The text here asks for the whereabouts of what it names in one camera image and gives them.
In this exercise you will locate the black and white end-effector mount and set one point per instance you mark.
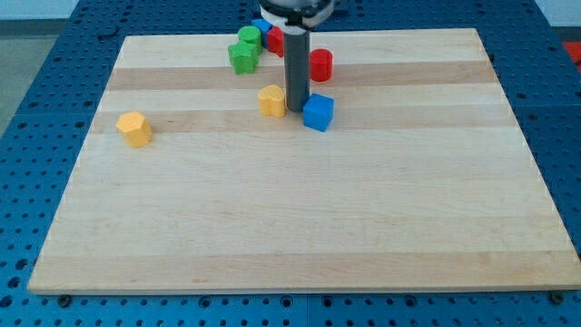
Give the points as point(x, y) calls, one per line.
point(303, 14)

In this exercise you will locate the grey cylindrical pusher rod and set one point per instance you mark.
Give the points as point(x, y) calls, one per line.
point(297, 68)

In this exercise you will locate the yellow heart block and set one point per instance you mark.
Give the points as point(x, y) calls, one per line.
point(272, 101)

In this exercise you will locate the red block behind pole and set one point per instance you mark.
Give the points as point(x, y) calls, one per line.
point(275, 41)

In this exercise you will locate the red cylinder block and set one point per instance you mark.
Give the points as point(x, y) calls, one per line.
point(321, 65)

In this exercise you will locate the blue block at back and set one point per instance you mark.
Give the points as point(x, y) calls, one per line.
point(264, 27)

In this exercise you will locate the green cylinder block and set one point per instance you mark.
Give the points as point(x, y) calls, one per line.
point(251, 34)

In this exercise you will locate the green star block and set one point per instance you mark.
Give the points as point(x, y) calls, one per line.
point(243, 57)

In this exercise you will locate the blue cube block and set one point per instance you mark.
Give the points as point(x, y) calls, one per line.
point(318, 112)

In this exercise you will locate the yellow hexagon block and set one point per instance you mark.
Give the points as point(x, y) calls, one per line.
point(134, 129)

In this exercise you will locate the wooden board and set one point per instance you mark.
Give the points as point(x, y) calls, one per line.
point(423, 182)

